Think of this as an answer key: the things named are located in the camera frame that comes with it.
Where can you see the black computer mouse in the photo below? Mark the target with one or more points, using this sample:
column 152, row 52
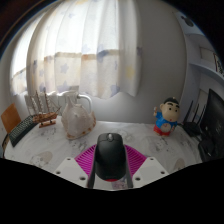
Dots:
column 110, row 156

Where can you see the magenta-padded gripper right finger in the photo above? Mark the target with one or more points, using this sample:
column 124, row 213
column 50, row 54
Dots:
column 137, row 160

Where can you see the large white conch shell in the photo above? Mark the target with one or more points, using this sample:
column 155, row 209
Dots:
column 77, row 123

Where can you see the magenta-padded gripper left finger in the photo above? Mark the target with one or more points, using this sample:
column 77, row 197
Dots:
column 83, row 160

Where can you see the black router with antennas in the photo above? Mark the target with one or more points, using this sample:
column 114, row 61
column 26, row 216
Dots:
column 192, row 126

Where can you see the white wall shelf unit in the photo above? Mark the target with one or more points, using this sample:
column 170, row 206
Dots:
column 200, row 46

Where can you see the white star-print curtain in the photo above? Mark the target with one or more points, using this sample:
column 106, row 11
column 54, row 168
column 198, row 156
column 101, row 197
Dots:
column 76, row 46

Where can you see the black keyboard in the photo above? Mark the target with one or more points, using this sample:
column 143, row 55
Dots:
column 21, row 131

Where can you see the cartoon boy figure clock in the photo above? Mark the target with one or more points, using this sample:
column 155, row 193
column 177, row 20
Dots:
column 166, row 118

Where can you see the black monitor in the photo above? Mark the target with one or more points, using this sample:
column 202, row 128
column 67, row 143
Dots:
column 215, row 123

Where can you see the white printed tablecloth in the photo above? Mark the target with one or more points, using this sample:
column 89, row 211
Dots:
column 143, row 143

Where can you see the wooden model sailing ship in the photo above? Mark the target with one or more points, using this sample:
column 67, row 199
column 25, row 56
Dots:
column 45, row 116

